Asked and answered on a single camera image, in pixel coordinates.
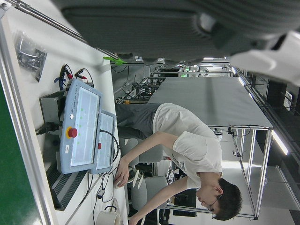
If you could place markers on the red alligator clip lead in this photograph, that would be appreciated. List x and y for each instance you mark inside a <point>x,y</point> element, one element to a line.
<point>68,72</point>

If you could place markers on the grey metal box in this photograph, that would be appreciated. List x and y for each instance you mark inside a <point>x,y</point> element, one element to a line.
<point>49,107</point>

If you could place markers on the white ceramic mug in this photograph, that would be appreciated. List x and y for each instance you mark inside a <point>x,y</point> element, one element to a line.
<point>105,218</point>

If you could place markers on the black finned metal box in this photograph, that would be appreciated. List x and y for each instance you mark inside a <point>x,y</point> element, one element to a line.
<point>65,187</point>

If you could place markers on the grey office chair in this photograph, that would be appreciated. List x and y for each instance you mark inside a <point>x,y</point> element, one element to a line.
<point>152,154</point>
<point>152,185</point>

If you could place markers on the black alligator clip lead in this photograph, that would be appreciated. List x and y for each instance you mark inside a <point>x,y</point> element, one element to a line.
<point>80,71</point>

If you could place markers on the grey partition panel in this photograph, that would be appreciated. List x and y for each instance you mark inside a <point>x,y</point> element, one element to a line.
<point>211,100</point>

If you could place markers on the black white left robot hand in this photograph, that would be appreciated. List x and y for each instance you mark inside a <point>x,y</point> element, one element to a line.
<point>152,30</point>

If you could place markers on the person in white t-shirt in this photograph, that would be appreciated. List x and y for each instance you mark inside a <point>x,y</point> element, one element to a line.
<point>192,140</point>

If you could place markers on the silver metal rod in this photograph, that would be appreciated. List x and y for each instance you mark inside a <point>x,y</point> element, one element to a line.
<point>58,25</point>

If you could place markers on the clear bag of black parts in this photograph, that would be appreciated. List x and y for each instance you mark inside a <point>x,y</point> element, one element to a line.
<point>28,56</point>

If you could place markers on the white computer mouse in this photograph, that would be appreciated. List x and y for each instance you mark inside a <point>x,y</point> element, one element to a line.
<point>116,185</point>

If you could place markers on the ceiling light strip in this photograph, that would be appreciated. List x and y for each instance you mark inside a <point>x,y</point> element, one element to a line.
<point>280,141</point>

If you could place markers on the green conveyor belt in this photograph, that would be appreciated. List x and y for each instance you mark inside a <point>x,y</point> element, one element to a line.
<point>14,175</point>

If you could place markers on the aluminium profile frame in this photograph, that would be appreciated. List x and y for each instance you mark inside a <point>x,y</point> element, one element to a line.
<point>262,173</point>

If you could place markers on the green clamp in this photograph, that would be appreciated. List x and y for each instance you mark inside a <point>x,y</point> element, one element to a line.
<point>117,60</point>

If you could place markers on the background black monitor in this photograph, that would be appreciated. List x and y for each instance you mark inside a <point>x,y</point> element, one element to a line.
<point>187,195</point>

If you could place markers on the grey-blue teach pendant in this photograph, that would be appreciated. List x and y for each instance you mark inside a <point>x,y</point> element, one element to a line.
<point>105,150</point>
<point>70,150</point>

